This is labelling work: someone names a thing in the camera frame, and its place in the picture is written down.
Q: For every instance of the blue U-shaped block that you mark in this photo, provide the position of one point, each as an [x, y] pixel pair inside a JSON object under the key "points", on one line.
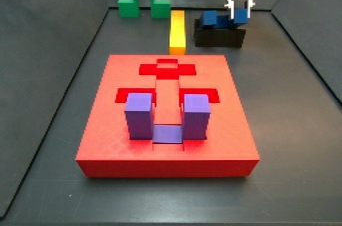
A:
{"points": [[211, 20]]}

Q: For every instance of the yellow long bar block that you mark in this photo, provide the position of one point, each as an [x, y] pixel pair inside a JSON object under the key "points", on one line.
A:
{"points": [[177, 33]]}

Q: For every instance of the green stepped block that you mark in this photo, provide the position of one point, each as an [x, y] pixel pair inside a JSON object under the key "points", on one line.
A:
{"points": [[129, 8]]}

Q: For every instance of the purple U-shaped block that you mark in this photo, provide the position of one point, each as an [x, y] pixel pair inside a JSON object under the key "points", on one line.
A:
{"points": [[195, 116]]}

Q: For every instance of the red slotted base block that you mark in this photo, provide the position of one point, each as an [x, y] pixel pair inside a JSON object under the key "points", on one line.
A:
{"points": [[108, 154]]}

